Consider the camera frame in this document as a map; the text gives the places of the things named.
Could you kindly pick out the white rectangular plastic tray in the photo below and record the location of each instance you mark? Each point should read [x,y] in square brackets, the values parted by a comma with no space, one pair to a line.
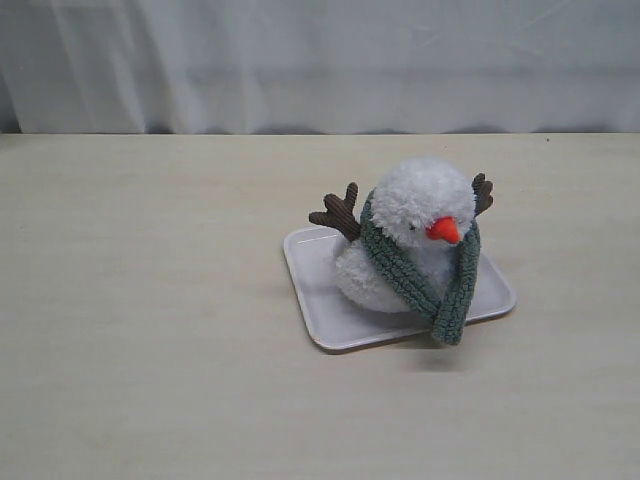
[336,325]

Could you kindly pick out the white plush snowman toy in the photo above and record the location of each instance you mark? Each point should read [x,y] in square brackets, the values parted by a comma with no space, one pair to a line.
[426,206]

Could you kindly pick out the green knitted scarf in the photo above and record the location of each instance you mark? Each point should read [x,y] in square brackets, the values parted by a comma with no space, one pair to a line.
[446,314]

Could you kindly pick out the white backdrop curtain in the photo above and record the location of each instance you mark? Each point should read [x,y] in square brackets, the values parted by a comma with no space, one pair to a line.
[326,67]

